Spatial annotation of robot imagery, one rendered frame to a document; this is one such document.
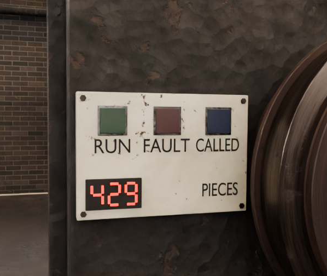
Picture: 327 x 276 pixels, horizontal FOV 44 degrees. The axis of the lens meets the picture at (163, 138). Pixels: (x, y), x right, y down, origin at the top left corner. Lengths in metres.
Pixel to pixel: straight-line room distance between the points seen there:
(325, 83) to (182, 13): 0.24
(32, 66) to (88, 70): 5.99
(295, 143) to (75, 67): 0.32
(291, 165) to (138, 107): 0.22
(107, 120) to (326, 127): 0.28
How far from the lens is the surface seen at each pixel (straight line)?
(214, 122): 0.62
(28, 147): 6.57
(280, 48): 0.70
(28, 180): 6.62
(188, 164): 0.61
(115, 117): 0.58
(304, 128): 0.53
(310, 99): 0.54
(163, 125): 0.59
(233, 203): 0.65
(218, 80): 0.65
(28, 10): 6.42
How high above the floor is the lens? 1.21
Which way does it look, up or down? 3 degrees down
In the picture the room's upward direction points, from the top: straight up
